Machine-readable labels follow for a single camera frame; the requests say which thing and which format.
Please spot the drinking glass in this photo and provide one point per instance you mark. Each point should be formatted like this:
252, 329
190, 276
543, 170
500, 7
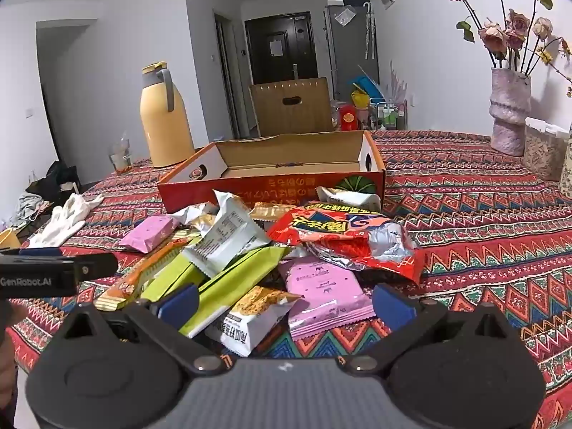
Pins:
120, 158

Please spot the large pink snack packet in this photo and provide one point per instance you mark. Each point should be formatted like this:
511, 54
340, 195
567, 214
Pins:
321, 290

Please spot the grey refrigerator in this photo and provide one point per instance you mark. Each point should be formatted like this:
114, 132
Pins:
353, 53

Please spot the dried pink roses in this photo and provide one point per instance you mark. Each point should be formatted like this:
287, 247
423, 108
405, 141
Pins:
494, 35

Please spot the light patterned container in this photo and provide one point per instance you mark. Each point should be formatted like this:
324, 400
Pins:
567, 165

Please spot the long green snack packet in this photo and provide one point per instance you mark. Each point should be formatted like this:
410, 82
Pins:
232, 277

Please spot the white orange cracker packet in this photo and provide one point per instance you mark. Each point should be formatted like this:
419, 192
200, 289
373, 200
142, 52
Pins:
250, 321

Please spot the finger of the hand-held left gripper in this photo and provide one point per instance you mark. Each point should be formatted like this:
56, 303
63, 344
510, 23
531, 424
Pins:
96, 264
39, 251

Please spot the black chair with dark clothes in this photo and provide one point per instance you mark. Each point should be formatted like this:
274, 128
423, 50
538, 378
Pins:
53, 178

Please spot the white folded umbrella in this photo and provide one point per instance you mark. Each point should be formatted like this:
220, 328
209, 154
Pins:
368, 31

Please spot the small pink snack packet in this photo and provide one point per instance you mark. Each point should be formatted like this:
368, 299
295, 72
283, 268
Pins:
147, 232

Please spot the grey garment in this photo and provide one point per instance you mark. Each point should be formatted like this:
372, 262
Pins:
27, 210

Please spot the black entrance door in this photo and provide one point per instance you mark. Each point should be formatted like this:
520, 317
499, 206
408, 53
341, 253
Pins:
259, 53

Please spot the large red snack bag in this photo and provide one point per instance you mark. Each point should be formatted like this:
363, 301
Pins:
330, 232

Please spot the white green snack packet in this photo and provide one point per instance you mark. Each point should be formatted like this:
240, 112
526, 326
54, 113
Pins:
348, 199

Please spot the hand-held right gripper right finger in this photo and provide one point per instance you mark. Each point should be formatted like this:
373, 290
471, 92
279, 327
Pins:
393, 306

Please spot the clear plastic pouch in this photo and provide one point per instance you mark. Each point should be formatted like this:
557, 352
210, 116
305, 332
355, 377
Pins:
345, 15

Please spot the white gold snack packet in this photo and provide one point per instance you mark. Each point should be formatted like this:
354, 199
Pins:
196, 214

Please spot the yellow thermos jug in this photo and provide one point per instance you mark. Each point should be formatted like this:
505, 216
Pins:
165, 134

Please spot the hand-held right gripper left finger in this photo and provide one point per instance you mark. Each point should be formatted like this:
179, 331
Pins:
178, 306

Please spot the short green snack packet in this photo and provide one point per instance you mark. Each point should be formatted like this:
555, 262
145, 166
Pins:
172, 277

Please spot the clear plastic food jar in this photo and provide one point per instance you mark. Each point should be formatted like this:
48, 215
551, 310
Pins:
543, 156

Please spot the red gift box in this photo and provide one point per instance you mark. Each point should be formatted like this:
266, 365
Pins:
348, 118

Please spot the orange cardboard box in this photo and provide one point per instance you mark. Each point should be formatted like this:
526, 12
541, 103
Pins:
268, 187

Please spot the white printed snack packet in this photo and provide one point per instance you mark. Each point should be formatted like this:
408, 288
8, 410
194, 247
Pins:
228, 237

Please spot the blue plastic item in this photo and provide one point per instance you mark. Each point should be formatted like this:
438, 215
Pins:
364, 85

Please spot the yellow bag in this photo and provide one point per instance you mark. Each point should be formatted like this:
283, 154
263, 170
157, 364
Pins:
359, 99

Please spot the white paper notice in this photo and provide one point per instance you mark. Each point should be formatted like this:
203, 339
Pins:
277, 48

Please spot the white cloth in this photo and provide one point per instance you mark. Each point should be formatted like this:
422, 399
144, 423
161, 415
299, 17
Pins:
67, 219

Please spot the pink textured vase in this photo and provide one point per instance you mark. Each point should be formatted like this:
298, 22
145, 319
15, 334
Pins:
509, 120

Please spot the orange striped snack packet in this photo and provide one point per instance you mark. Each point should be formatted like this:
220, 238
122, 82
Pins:
134, 277

